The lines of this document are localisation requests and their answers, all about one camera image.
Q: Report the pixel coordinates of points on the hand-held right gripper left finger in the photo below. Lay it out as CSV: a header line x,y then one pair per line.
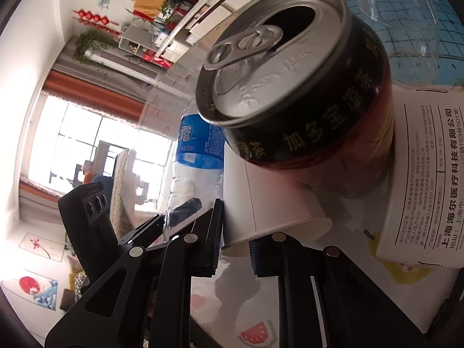
x,y
216,232

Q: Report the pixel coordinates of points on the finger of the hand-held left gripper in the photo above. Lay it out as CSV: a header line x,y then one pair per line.
x,y
145,230
190,207

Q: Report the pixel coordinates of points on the clear bottle blue label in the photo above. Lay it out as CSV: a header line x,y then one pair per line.
x,y
197,145

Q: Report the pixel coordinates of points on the black red drink can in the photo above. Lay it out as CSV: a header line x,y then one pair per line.
x,y
304,90

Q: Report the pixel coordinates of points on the white floor air conditioner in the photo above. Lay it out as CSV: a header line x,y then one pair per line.
x,y
123,63

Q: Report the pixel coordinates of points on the clear plastic container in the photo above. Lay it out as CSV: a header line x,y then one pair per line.
x,y
398,3

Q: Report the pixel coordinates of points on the white tv cabinet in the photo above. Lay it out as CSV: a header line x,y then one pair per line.
x,y
217,7

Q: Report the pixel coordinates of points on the white paper cup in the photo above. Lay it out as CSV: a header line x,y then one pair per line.
x,y
253,203

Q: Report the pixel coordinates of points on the red sun wave poster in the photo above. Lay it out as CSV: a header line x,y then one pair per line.
x,y
31,290

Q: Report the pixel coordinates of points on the red flower wall poster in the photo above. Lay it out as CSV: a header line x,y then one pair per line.
x,y
41,247

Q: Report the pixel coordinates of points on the green hanging plant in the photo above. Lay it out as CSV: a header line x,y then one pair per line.
x,y
92,45

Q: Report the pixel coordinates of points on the white printed cardboard box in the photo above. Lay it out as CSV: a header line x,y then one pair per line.
x,y
417,174

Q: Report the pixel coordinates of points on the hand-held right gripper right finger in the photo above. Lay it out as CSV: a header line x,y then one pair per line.
x,y
254,259

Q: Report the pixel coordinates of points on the red hanging decorations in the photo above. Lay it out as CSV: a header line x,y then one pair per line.
x,y
95,17

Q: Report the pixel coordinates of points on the orange curtain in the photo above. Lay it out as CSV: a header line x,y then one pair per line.
x,y
94,96

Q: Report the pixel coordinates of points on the white open shelf cabinet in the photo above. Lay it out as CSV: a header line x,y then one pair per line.
x,y
136,40

